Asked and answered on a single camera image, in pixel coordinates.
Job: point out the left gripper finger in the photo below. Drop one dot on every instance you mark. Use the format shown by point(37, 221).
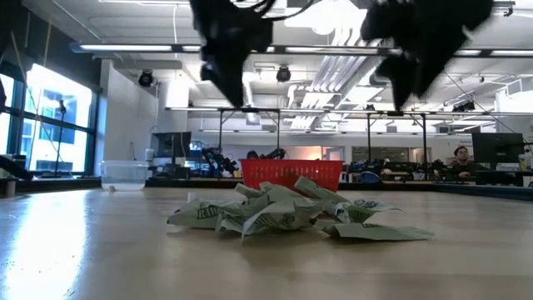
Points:
point(218, 71)
point(241, 66)

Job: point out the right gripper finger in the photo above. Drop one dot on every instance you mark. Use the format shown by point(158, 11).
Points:
point(431, 66)
point(404, 75)

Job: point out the red plastic basket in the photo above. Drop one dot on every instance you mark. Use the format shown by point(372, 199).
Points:
point(291, 173)

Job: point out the black background robot arm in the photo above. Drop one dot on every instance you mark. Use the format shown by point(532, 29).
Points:
point(275, 153)
point(216, 160)

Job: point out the black ceiling spotlight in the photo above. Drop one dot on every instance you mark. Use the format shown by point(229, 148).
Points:
point(145, 78)
point(283, 74)
point(464, 107)

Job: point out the white ceiling conduit bundle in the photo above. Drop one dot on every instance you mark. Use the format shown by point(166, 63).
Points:
point(333, 75)

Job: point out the black computer monitor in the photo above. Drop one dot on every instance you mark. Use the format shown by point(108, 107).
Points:
point(497, 148)
point(170, 144)

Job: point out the person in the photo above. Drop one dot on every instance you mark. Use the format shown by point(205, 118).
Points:
point(252, 155)
point(462, 160)

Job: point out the long overhead light bar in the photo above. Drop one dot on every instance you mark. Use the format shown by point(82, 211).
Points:
point(125, 48)

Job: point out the blue chair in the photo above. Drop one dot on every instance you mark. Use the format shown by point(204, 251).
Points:
point(370, 178)

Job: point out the white bottle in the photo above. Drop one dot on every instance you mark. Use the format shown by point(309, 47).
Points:
point(149, 155)

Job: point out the clear plastic container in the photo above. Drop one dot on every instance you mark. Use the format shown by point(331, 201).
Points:
point(125, 175)

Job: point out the black tripod stand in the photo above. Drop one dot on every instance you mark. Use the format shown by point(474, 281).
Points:
point(62, 107)

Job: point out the large window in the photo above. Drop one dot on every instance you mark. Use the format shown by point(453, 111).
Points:
point(54, 137)

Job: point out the black background rig frame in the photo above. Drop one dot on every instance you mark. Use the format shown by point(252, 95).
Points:
point(220, 133)
point(369, 137)

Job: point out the black aluminium table frame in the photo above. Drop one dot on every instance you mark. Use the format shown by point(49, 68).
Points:
point(187, 182)

